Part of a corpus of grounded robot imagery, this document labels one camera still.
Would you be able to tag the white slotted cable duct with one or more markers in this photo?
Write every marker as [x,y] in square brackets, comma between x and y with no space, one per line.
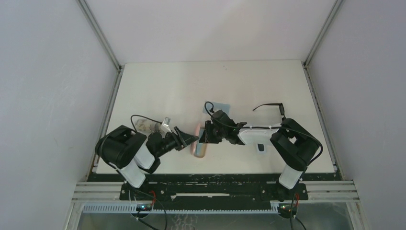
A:
[111,208]

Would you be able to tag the right aluminium frame rail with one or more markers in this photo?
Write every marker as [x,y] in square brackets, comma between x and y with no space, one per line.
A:
[341,190]

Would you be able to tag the map print glasses case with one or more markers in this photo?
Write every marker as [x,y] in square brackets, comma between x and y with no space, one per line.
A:
[147,126]

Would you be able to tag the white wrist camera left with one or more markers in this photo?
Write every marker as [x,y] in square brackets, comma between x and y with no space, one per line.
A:
[165,125]

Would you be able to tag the light blue cleaning cloth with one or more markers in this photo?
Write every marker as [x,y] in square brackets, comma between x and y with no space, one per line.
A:
[216,106]

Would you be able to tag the aluminium frame rail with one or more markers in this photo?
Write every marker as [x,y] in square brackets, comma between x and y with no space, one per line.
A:
[105,44]
[341,190]

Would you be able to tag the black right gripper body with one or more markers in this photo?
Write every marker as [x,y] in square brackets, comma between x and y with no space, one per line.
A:
[208,132]

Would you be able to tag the pink glasses case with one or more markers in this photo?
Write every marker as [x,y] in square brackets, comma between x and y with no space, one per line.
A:
[198,149]

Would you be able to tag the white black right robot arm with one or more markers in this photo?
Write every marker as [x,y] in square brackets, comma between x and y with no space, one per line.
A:
[295,145]

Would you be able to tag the black sunglasses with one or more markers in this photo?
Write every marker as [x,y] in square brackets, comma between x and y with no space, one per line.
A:
[279,107]

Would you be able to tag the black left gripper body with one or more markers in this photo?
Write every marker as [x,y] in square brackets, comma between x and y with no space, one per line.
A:
[179,139]

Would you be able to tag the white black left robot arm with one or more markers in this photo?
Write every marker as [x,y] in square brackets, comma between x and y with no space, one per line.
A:
[132,153]

